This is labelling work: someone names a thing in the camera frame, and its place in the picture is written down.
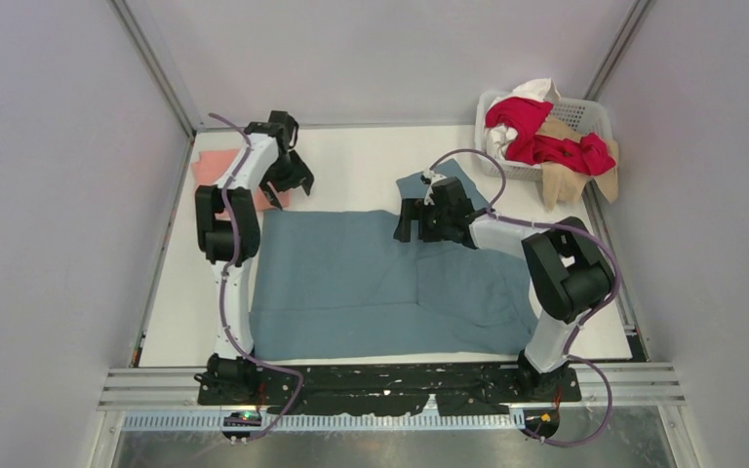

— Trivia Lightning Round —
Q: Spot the white t-shirt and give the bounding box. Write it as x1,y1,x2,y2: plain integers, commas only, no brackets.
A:
483,78,561,165

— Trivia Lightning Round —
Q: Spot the white laundry basket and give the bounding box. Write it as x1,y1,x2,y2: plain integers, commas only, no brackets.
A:
474,90,612,181

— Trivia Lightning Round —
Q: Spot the blue-grey t-shirt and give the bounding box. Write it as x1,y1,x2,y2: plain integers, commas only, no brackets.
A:
248,158,540,363

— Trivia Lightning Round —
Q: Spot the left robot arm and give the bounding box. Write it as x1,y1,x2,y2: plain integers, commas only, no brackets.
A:
194,110,314,406

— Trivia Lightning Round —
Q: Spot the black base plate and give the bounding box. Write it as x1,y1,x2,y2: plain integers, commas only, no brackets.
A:
194,357,581,416

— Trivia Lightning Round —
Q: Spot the red t-shirt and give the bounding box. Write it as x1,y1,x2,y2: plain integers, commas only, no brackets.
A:
484,97,617,176

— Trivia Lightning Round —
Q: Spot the folded pink t-shirt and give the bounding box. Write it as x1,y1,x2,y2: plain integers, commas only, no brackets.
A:
191,148,291,220

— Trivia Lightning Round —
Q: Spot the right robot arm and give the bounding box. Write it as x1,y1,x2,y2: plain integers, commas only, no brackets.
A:
393,172,620,401

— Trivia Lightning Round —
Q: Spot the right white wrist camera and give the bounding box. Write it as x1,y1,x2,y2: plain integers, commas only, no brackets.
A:
420,169,446,206

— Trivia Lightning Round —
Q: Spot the beige t-shirt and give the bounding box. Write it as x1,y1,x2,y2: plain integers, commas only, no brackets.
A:
536,116,619,211

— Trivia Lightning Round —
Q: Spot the white slotted cable duct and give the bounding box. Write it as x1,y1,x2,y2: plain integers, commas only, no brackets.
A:
121,409,525,433

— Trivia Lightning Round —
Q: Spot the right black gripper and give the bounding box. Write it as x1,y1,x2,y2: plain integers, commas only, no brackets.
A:
395,197,453,242

